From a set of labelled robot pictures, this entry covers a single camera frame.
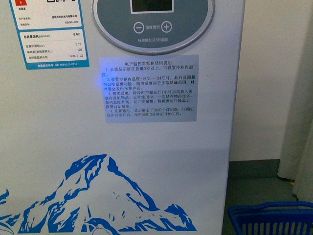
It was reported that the blue energy efficiency label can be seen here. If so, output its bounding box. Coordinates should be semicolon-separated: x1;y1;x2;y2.
9;0;89;70

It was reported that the white chest freezer blue rim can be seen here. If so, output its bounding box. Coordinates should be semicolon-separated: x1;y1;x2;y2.
0;0;245;235

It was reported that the white curtain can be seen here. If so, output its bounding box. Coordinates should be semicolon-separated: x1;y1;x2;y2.
277;10;313;202

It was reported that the grey instruction sticker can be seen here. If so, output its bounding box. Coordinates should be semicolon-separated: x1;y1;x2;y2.
99;55;199;123

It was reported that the blue plastic shopping basket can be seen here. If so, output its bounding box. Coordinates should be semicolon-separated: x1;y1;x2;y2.
227;201;313;235

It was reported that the grey oval temperature control panel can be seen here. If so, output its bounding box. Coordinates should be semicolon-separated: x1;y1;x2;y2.
92;0;215;55

